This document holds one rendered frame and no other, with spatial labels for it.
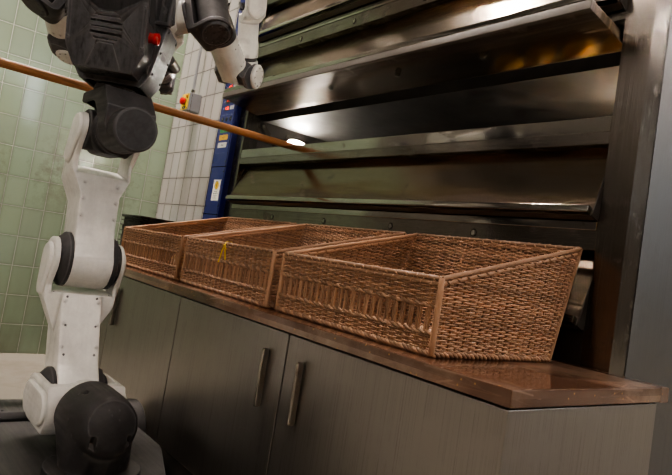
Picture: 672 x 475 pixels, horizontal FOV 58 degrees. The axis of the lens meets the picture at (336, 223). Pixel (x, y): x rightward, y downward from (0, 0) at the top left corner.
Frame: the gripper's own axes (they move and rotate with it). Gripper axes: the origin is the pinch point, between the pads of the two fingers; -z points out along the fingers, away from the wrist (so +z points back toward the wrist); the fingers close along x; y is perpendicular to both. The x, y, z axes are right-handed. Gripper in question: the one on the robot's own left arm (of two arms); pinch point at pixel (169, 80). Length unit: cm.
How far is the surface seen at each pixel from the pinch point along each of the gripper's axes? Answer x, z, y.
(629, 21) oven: -13, 81, 125
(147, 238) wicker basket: 58, -15, -1
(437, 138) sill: 12, 34, 92
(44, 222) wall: 59, -109, -77
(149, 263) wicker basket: 66, -10, 2
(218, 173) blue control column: 22, -78, 12
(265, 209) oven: 38, -43, 39
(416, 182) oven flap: 26, 29, 89
